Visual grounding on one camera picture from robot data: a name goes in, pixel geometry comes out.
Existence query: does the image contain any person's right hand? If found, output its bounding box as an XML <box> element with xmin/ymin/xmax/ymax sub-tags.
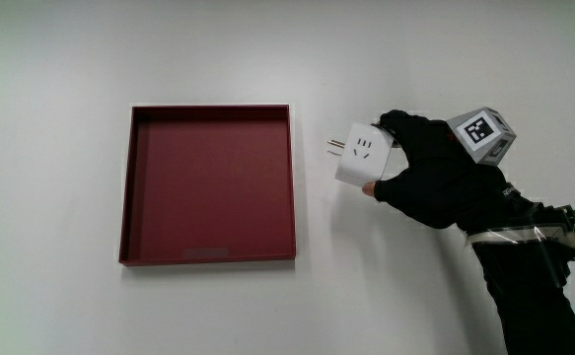
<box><xmin>361</xmin><ymin>106</ymin><xmax>535</xmax><ymax>235</ymax></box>

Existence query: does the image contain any white cube socket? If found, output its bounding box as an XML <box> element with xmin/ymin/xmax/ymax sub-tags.
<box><xmin>326</xmin><ymin>121</ymin><xmax>395</xmax><ymax>188</ymax></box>

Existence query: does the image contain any dark red square tray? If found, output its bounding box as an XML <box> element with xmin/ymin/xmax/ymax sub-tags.
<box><xmin>118</xmin><ymin>104</ymin><xmax>297</xmax><ymax>267</ymax></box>

